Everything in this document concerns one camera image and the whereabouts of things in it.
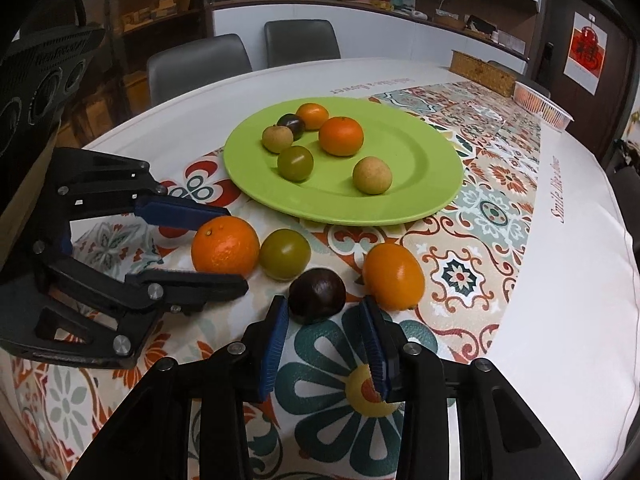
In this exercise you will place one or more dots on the white counter cabinet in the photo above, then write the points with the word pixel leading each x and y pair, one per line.
pixel 380 35

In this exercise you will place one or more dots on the beige longan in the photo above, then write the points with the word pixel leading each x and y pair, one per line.
pixel 372 175
pixel 275 140

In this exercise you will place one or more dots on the green plate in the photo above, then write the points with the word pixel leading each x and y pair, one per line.
pixel 415 170

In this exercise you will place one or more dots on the dark wooden door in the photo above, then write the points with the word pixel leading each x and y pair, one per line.
pixel 555 35

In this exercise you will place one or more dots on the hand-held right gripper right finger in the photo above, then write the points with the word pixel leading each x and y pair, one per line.
pixel 376 355

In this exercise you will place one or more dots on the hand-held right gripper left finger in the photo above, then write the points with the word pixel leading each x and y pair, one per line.
pixel 273 350

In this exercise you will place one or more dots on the dark plum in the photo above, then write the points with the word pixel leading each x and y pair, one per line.
pixel 316 296
pixel 292 125

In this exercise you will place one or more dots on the pile of clothes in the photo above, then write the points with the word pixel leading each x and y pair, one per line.
pixel 631 147

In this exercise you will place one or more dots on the red wall calendar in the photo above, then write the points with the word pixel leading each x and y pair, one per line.
pixel 586 52

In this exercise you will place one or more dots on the white plastic basket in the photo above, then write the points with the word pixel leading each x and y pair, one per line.
pixel 542 105

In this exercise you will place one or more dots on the black bag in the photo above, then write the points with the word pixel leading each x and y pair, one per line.
pixel 480 25

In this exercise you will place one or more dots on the small orange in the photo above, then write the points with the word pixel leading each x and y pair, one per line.
pixel 314 115
pixel 393 276

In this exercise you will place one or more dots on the patterned table runner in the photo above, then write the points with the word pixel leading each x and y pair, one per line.
pixel 465 240

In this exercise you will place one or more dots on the green tomato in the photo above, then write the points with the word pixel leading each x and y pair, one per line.
pixel 285 254
pixel 295 163

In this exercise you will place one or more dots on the woven wicker box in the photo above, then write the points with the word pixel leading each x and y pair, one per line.
pixel 482 72

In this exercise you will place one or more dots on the large orange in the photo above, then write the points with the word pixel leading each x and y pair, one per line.
pixel 341 135
pixel 225 247

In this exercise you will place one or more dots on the glass display cabinet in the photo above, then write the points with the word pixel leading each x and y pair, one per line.
pixel 160 5

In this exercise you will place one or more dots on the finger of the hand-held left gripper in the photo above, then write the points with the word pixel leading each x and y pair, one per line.
pixel 185 212
pixel 200 282

